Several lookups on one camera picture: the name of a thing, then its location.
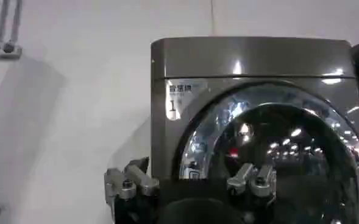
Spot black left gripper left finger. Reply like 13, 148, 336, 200
104, 156, 161, 214

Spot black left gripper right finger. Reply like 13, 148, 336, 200
226, 163, 277, 198

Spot round glass dryer door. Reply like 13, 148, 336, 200
172, 81, 359, 224

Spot grey dryer with number sticker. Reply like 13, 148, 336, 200
150, 36, 359, 224

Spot thin wall cable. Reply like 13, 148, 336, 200
210, 0, 216, 37

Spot grey wall cable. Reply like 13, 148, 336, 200
0, 0, 11, 43
10, 0, 24, 43

